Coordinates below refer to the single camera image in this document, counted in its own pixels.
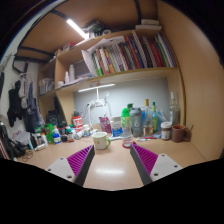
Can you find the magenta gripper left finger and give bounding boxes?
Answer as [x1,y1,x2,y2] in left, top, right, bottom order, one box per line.
[45,144,96,187]

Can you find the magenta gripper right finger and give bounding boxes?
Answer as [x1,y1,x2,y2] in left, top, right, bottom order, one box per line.
[129,143,184,187]

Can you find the clear plastic water bottle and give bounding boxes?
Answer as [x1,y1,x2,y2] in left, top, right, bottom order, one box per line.
[121,108,132,148]

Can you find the green glass bottle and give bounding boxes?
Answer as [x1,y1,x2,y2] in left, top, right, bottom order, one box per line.
[151,102,158,133]

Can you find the red white canister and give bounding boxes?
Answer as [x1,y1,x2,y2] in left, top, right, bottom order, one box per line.
[72,116,83,132]

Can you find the brown ceramic mug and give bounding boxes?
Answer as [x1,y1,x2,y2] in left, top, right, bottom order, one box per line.
[172,124,189,143]

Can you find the green container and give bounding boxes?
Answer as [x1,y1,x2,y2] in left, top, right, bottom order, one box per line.
[44,124,54,143]

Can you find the pink snack packet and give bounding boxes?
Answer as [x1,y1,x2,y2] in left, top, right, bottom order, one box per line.
[99,117,112,133]

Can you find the grey shaker bottle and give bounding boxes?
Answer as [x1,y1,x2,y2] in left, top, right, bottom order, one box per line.
[130,107,142,137]

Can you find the clear glass bottle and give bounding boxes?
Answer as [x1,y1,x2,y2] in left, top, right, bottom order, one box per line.
[170,92,180,125]

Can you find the dark hanging clothes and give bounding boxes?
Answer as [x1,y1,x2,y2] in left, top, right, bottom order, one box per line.
[7,75,39,133]

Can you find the wooden bookshelf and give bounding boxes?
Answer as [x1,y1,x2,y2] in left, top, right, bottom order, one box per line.
[39,29,186,123]

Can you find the row of books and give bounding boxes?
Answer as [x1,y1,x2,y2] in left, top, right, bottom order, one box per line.
[88,31,176,76]

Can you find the LED strip light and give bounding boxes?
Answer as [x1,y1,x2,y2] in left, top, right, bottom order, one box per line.
[66,19,89,40]

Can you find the white green-handled mug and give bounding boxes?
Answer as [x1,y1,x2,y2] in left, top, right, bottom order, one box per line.
[92,132,111,150]

